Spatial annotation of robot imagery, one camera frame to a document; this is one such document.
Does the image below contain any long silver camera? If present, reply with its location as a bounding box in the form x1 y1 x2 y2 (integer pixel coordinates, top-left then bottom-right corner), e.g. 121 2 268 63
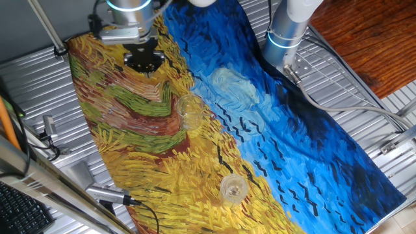
84 181 143 207

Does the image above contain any thick black cable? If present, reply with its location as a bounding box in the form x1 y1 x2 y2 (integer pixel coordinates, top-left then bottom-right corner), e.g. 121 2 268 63
0 90 32 179

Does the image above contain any small silver camera on mount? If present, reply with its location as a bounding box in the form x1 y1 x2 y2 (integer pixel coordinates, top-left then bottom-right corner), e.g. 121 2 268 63
38 115 71 156

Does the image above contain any thick-rimmed clear glass beaker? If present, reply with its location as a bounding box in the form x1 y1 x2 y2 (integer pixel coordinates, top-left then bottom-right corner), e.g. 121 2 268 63
218 174 250 209

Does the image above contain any small metal corner bracket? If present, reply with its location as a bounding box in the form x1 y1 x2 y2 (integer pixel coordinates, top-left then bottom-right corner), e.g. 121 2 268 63
379 141 398 155

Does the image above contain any thin aluminium pole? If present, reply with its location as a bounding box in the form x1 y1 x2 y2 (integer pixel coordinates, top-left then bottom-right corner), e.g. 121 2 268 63
27 0 68 56

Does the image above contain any glass stirring rod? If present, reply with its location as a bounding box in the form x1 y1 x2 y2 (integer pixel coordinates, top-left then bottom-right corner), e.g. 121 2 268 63
185 111 216 129

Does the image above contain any black keyboard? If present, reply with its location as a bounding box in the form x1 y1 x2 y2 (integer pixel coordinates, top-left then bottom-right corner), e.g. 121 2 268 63
0 180 56 234

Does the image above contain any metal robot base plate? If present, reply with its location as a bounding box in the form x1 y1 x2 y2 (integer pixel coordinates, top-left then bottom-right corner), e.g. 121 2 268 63
291 53 313 79

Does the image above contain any orange pole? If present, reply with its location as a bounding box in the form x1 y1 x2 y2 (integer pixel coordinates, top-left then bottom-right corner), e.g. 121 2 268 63
0 96 22 150

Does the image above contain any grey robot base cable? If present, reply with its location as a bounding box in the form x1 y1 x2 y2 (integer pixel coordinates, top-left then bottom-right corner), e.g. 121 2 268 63
284 64 413 131

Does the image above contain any painted wheat field cloth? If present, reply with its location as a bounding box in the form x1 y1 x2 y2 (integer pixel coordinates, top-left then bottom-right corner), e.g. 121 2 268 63
66 0 407 234

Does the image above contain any thin black camera cable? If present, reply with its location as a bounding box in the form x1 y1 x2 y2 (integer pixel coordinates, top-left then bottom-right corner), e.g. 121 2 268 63
138 200 161 234

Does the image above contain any aluminium profile bar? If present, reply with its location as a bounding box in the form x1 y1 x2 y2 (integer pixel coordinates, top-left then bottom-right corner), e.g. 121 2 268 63
395 97 416 118
388 125 416 147

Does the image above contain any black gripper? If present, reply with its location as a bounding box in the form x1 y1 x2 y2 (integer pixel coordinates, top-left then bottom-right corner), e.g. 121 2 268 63
123 37 166 73

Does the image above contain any aluminium frame post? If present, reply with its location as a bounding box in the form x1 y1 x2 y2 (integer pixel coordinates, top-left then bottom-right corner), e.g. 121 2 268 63
0 135 136 234

